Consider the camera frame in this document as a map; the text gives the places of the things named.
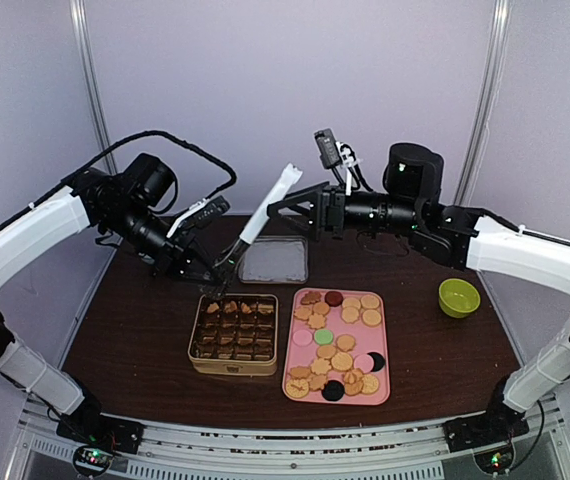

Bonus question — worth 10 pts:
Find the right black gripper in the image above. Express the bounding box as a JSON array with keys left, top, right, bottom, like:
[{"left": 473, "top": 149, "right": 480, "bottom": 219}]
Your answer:
[{"left": 265, "top": 181, "right": 422, "bottom": 244}]

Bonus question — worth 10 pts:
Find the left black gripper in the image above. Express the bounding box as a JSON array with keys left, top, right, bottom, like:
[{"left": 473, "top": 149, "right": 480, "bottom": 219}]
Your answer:
[{"left": 103, "top": 201, "right": 224, "bottom": 286}]

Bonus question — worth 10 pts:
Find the metal tongs white handle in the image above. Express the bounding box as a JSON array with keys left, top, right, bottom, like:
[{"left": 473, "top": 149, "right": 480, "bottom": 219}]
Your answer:
[{"left": 201, "top": 163, "right": 303, "bottom": 299}]

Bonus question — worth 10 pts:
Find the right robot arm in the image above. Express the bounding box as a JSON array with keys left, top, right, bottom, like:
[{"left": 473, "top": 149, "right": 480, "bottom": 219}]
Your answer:
[{"left": 267, "top": 143, "right": 570, "bottom": 442}]

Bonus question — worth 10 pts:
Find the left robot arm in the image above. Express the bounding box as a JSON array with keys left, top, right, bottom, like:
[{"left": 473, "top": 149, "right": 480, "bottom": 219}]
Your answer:
[{"left": 0, "top": 154, "right": 219, "bottom": 444}]

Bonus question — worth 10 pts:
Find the silver tin lid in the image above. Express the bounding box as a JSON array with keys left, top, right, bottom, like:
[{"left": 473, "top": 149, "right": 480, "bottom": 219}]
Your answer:
[{"left": 238, "top": 236, "right": 309, "bottom": 284}]

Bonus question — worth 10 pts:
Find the gold cookie tin box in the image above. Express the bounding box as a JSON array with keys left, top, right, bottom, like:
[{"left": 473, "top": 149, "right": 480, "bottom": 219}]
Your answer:
[{"left": 187, "top": 293, "right": 279, "bottom": 377}]

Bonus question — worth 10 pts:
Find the brown chocolate round cookie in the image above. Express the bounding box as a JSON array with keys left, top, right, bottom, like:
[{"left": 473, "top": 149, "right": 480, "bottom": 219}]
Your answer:
[{"left": 324, "top": 291, "right": 344, "bottom": 307}]

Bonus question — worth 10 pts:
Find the pink round cookie upper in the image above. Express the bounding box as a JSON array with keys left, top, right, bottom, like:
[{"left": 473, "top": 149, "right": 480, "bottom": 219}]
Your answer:
[{"left": 292, "top": 330, "right": 313, "bottom": 347}]

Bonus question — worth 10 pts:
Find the pink round cookie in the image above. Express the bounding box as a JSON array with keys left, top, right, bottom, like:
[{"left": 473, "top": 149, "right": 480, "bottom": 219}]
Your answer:
[
  {"left": 354, "top": 353, "right": 375, "bottom": 373},
  {"left": 292, "top": 330, "right": 313, "bottom": 347}
]

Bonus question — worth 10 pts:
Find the green round cookie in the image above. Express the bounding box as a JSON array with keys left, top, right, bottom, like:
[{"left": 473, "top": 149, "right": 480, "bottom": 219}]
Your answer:
[{"left": 314, "top": 329, "right": 334, "bottom": 346}]

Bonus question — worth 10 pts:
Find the pink plastic tray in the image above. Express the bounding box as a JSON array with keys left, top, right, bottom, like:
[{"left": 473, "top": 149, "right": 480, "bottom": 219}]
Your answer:
[{"left": 282, "top": 288, "right": 391, "bottom": 407}]

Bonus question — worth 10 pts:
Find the clock face round cookie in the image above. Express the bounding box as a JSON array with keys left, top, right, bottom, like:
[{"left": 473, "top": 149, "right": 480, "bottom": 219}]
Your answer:
[{"left": 285, "top": 378, "right": 310, "bottom": 399}]

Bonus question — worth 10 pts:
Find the pink round cookie lower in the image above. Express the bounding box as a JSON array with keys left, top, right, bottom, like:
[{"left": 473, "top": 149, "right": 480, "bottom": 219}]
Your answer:
[{"left": 354, "top": 353, "right": 375, "bottom": 373}]

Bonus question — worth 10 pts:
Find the black sandwich cookie right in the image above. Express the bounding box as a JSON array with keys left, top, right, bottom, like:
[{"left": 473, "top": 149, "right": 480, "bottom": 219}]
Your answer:
[{"left": 368, "top": 352, "right": 386, "bottom": 373}]

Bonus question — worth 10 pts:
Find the black sandwich cookie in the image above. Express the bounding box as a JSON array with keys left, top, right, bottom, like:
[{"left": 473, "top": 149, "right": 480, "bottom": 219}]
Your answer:
[
  {"left": 321, "top": 380, "right": 345, "bottom": 402},
  {"left": 368, "top": 352, "right": 386, "bottom": 373}
]

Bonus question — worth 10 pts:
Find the green plastic bowl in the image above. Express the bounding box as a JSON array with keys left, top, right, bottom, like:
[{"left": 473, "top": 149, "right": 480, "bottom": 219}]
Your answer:
[{"left": 438, "top": 278, "right": 481, "bottom": 319}]

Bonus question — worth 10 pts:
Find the swirl butter cookie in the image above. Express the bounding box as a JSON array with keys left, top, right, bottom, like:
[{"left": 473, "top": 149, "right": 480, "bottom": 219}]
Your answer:
[{"left": 343, "top": 368, "right": 364, "bottom": 384}]

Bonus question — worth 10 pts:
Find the black sandwich cookie bottom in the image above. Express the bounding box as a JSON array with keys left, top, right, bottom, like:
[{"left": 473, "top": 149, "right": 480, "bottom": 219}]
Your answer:
[{"left": 321, "top": 380, "right": 345, "bottom": 402}]

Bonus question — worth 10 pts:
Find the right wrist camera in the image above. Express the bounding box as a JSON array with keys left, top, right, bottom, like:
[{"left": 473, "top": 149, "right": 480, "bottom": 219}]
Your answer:
[{"left": 313, "top": 129, "right": 366, "bottom": 194}]

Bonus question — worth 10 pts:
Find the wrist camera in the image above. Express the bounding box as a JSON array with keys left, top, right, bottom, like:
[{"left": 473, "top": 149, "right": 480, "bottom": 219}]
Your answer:
[
  {"left": 166, "top": 195, "right": 230, "bottom": 239},
  {"left": 313, "top": 129, "right": 366, "bottom": 194}
]

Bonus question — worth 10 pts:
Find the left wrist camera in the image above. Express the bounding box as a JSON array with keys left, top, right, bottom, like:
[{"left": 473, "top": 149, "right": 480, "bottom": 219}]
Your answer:
[{"left": 166, "top": 195, "right": 230, "bottom": 239}]

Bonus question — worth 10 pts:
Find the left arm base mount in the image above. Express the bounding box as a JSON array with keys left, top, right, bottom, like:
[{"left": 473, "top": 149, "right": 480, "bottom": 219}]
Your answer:
[{"left": 56, "top": 416, "right": 144, "bottom": 454}]

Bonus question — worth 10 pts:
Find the right aluminium frame post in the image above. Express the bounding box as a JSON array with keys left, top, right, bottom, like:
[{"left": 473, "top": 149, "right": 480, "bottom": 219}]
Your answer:
[{"left": 453, "top": 0, "right": 512, "bottom": 206}]

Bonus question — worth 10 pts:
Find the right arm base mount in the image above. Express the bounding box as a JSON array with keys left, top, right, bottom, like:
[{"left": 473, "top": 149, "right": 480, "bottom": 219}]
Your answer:
[{"left": 442, "top": 415, "right": 529, "bottom": 453}]

